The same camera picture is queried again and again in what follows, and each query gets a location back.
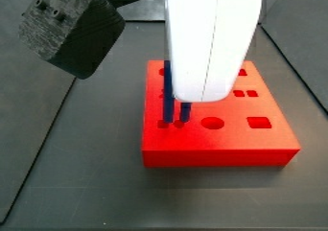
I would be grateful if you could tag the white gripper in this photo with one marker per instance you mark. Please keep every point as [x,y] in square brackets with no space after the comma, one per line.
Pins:
[209,37]

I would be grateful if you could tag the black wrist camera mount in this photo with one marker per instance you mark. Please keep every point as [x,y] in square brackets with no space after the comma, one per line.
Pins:
[73,32]

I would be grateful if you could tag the red shape-sorting block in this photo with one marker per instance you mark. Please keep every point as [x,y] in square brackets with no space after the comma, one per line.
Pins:
[240,131]

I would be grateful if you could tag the grey metal tray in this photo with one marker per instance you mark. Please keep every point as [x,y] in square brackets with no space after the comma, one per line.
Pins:
[90,186]

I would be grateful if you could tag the blue square-circle peg object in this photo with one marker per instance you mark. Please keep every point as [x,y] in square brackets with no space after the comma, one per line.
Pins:
[169,99]

